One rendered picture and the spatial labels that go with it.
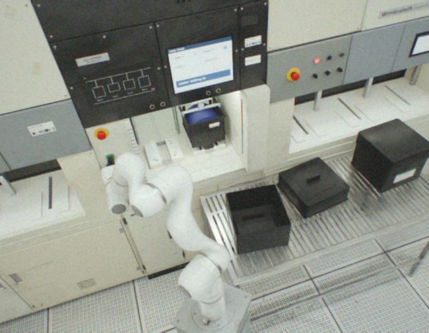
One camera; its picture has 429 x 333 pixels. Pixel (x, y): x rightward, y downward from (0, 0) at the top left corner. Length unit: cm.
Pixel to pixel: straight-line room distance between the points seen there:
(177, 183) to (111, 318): 167
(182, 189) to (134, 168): 17
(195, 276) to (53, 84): 93
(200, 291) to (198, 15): 106
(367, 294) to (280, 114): 141
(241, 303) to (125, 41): 123
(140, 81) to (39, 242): 111
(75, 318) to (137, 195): 176
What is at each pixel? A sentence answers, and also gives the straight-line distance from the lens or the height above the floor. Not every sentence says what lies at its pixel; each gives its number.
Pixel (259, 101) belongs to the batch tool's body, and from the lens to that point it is 177.
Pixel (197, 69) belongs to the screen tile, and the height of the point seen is 156.
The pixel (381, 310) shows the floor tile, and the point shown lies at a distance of 271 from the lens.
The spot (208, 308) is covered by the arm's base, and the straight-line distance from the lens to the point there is 159.
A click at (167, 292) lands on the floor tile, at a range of 266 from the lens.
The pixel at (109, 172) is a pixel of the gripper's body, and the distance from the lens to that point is 170.
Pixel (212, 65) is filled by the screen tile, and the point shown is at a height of 156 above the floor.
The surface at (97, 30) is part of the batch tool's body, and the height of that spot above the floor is 181.
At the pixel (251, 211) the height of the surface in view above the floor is 77.
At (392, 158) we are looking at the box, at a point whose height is 101.
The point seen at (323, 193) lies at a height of 86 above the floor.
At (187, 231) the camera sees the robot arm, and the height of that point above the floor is 135.
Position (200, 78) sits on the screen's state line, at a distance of 165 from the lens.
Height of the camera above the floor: 235
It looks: 45 degrees down
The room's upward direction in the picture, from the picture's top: 6 degrees counter-clockwise
